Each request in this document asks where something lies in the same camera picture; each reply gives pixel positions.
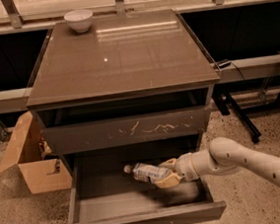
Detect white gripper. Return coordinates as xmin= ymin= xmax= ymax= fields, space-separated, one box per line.
xmin=155 ymin=153 xmax=199 ymax=189

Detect clear plastic water bottle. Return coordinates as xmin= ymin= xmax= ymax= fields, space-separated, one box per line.
xmin=123 ymin=163 xmax=172 ymax=184

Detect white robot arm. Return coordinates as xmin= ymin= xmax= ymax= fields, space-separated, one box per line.
xmin=156 ymin=137 xmax=280 ymax=188

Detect open grey middle drawer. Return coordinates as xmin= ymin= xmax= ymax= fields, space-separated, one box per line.
xmin=66 ymin=135 xmax=227 ymax=224

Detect dark grey drawer cabinet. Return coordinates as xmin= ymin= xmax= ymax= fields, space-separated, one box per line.
xmin=18 ymin=4 xmax=229 ymax=182

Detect scratched grey top drawer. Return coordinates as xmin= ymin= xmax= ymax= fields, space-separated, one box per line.
xmin=41 ymin=106 xmax=210 ymax=155

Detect black metal stand leg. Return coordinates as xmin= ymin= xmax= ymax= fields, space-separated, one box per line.
xmin=212 ymin=87 xmax=261 ymax=143

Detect small black device on ledge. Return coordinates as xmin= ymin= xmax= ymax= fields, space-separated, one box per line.
xmin=215 ymin=59 xmax=232 ymax=70

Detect open cardboard box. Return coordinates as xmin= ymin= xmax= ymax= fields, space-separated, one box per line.
xmin=0 ymin=112 xmax=72 ymax=193

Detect white ceramic bowl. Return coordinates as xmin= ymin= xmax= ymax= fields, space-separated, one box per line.
xmin=63 ymin=9 xmax=93 ymax=33

